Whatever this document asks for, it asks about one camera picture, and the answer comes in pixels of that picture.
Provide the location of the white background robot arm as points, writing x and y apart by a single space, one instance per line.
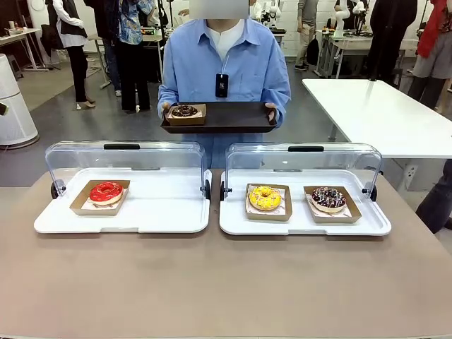
340 17

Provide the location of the leg in dark trousers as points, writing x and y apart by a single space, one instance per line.
438 201

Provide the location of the person in grey shirt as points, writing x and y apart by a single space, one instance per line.
305 35

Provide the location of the sprinkled chocolate donut in tray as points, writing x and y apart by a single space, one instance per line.
335 218

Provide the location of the person in dark clothes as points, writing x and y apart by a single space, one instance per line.
102 14

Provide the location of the red glazed donut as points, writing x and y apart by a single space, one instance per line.
97 194

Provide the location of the person with red scarf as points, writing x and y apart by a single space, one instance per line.
431 31

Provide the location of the red donut in cardboard tray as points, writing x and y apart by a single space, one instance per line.
102 211

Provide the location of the person's right hand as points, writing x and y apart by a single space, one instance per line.
165 107

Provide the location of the person's left forearm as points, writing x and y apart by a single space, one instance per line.
282 100

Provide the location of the large white table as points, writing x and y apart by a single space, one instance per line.
370 113

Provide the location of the person in black vest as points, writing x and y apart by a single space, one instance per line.
76 70

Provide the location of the dark donut with coloured sprinkles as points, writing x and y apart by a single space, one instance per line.
319 201

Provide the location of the chocolate glazed donut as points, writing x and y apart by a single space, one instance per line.
176 113

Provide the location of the black name badge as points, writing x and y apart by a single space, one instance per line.
221 84

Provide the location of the yellow donut in cardboard tray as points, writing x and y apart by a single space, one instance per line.
268 216

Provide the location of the black serving tray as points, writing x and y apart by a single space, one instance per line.
240 116

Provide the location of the person in blue patterned shirt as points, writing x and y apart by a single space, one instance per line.
129 24

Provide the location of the white wall socket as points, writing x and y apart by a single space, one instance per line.
411 173

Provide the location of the person's left hand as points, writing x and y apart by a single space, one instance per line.
275 109

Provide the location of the white background desk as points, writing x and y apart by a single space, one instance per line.
17 33

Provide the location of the person's right forearm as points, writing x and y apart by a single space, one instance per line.
166 93

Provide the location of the person in black outfit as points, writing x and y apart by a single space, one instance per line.
388 35

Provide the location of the white display tray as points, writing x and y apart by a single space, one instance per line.
166 222
233 219

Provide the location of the clear plastic display lid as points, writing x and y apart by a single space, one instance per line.
254 157
169 155

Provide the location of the yellow sprinkled donut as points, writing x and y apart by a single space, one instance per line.
256 199

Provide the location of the white air purifier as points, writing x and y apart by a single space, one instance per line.
14 116

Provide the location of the background robot work table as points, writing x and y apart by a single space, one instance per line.
353 42

